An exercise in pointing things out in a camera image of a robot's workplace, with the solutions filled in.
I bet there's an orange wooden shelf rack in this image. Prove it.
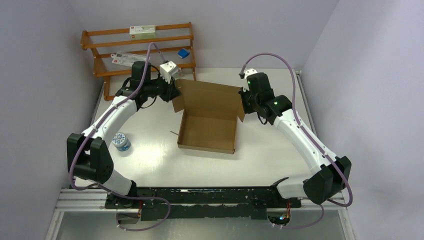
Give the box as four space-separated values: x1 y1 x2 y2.
80 22 197 101

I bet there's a brown cardboard box sheet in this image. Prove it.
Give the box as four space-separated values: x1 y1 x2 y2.
172 78 245 154

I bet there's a white green box top shelf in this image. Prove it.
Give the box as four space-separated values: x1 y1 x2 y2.
129 25 156 41

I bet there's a clear plastic package red label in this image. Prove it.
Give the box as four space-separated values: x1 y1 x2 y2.
110 51 150 67

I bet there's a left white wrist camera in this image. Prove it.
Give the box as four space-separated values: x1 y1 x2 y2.
159 61 178 84

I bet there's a blue white patterned round tape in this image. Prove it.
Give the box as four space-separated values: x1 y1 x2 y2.
111 132 131 152

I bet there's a small blue box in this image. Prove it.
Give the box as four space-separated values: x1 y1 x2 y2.
177 48 190 59

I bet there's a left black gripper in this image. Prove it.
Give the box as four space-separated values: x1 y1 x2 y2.
145 72 182 103

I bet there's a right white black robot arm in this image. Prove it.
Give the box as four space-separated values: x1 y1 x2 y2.
239 69 352 207

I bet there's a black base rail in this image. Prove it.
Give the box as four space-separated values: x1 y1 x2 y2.
104 183 302 221

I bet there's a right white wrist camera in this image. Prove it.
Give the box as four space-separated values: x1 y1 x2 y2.
242 68 258 79

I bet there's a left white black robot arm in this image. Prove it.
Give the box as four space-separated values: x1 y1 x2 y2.
66 61 181 208

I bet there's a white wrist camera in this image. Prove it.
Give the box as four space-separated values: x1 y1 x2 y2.
242 68 258 79
159 61 178 84

